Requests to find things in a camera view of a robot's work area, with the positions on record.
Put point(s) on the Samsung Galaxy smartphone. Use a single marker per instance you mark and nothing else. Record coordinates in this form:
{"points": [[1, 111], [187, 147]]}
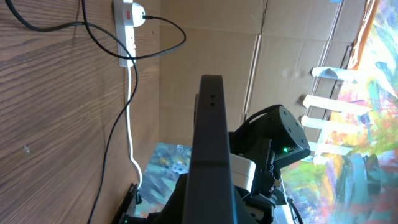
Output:
{"points": [[210, 192]]}

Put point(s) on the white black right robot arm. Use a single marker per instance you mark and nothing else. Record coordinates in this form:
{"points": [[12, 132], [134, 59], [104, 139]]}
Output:
{"points": [[266, 142]]}

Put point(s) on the white USB charger plug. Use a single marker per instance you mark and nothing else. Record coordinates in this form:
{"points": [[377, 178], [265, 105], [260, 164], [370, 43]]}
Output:
{"points": [[133, 13]]}

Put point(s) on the white power strip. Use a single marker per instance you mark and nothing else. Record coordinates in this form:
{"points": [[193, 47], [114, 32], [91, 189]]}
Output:
{"points": [[124, 28]]}

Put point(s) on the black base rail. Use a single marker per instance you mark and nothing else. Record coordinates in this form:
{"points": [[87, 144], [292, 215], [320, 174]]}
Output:
{"points": [[128, 200]]}

